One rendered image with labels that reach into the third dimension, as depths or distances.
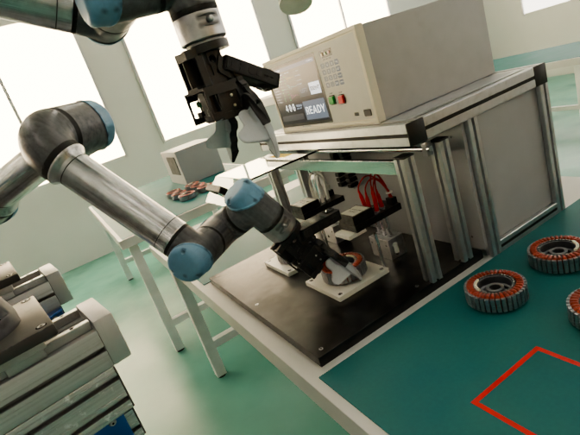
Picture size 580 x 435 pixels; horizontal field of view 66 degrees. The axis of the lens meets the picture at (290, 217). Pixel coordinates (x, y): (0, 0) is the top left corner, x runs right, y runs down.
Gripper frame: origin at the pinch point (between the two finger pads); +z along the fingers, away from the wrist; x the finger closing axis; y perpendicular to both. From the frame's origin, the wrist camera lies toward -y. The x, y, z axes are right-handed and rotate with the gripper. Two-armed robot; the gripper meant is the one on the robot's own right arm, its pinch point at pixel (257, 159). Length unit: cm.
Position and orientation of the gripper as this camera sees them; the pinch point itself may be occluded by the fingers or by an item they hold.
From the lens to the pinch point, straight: 78.8
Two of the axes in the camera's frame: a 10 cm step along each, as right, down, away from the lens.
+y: -7.4, 4.2, -5.2
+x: 6.0, 0.5, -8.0
